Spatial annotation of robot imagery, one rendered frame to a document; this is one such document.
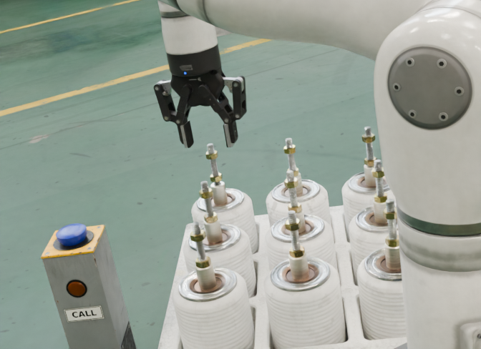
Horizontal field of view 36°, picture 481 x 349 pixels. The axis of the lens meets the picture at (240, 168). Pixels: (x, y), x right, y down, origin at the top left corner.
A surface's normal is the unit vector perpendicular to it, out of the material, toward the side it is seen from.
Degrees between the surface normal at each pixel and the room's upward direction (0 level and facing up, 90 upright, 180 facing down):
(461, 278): 90
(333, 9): 96
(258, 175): 0
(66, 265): 90
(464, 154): 92
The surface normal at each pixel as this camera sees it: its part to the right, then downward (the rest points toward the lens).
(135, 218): -0.15, -0.91
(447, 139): -0.45, 0.48
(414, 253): -0.84, 0.33
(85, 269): -0.04, 0.41
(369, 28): -0.25, 0.54
